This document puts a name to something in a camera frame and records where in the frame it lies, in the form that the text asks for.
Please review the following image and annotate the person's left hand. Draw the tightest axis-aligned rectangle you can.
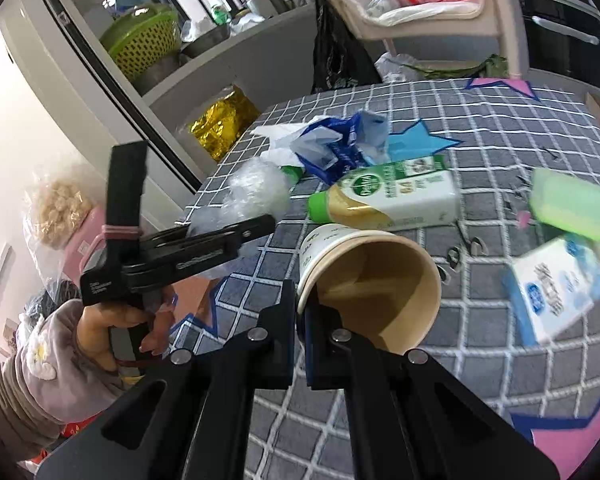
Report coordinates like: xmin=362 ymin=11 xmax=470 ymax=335
xmin=77 ymin=305 xmax=181 ymax=376

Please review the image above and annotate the clear plastic wrap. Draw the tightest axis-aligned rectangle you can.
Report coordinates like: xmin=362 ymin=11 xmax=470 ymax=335
xmin=190 ymin=157 xmax=293 ymax=236

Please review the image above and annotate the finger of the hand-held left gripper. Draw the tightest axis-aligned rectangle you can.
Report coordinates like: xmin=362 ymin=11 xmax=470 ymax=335
xmin=180 ymin=214 xmax=277 ymax=263

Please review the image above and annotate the light green foam sheet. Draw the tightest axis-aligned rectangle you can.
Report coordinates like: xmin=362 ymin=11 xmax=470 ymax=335
xmin=528 ymin=166 xmax=600 ymax=247

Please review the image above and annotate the grey checked star tablecloth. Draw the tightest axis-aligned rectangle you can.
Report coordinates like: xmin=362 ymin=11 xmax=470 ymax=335
xmin=170 ymin=77 xmax=600 ymax=480

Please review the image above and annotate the clear bag of puffed snacks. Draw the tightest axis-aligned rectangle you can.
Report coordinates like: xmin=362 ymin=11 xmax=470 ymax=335
xmin=22 ymin=162 xmax=98 ymax=261

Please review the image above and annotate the white paper cup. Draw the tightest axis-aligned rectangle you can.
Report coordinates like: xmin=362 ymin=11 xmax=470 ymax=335
xmin=297 ymin=224 xmax=442 ymax=356

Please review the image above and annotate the steel bowl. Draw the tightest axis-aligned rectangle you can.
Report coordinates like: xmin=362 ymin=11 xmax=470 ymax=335
xmin=180 ymin=25 xmax=231 ymax=58

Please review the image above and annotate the black plastic bag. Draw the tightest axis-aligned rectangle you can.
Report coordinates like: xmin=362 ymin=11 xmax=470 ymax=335
xmin=311 ymin=0 xmax=381 ymax=95

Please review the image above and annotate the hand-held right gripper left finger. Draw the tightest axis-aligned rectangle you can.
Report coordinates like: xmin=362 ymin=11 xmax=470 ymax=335
xmin=34 ymin=279 xmax=298 ymax=480

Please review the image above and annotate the green plastic colander basket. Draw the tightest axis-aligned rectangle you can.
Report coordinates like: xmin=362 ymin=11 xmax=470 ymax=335
xmin=100 ymin=4 xmax=181 ymax=81

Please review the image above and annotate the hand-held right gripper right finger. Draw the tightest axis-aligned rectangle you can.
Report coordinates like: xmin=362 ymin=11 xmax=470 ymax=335
xmin=302 ymin=300 xmax=561 ymax=480

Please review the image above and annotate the person's left forearm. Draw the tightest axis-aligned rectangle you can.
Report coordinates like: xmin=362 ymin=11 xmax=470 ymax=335
xmin=0 ymin=299 xmax=141 ymax=461

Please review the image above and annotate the blue plastic wrapper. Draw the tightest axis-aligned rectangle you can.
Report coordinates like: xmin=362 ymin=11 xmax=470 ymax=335
xmin=290 ymin=110 xmax=391 ymax=186

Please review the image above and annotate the beige plastic cart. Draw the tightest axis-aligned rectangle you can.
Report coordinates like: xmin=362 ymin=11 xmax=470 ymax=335
xmin=320 ymin=0 xmax=531 ymax=78

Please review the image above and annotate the gold foil bag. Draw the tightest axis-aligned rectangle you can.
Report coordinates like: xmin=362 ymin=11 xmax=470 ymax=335
xmin=187 ymin=87 xmax=261 ymax=161

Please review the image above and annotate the black built-in oven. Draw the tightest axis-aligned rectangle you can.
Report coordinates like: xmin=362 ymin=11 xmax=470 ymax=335
xmin=517 ymin=0 xmax=600 ymax=91

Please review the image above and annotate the blue white small carton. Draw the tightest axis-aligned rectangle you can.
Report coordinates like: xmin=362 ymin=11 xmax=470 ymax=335
xmin=502 ymin=236 xmax=600 ymax=347

